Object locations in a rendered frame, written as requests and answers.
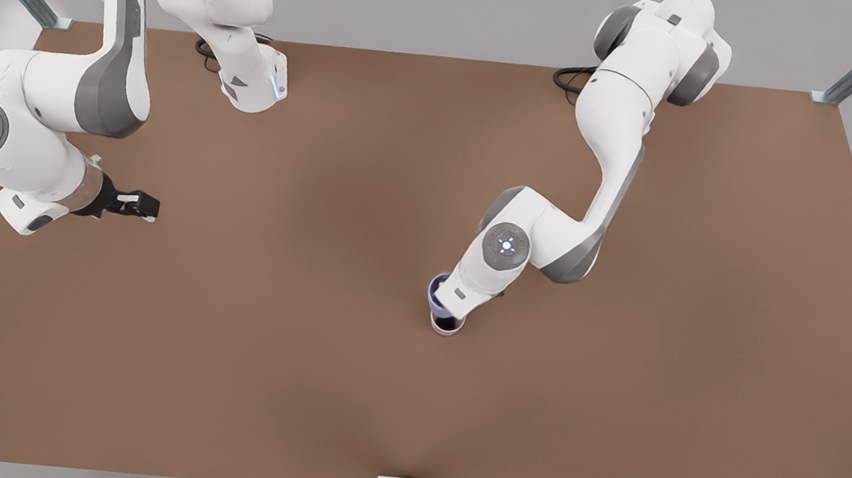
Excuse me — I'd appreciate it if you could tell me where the purple cup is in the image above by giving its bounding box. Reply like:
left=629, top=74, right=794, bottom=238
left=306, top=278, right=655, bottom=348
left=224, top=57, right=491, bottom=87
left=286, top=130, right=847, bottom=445
left=424, top=272, right=470, bottom=334

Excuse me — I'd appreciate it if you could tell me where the black cable loop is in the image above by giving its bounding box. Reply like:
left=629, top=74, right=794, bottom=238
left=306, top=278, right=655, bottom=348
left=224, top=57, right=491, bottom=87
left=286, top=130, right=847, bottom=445
left=550, top=61, right=599, bottom=108
left=192, top=25, right=275, bottom=80

